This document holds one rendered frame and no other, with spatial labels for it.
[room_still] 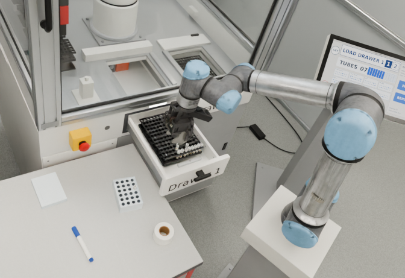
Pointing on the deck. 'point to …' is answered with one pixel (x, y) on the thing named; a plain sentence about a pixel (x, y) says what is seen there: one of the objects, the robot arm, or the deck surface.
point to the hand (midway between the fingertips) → (180, 140)
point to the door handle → (47, 5)
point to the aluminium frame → (35, 97)
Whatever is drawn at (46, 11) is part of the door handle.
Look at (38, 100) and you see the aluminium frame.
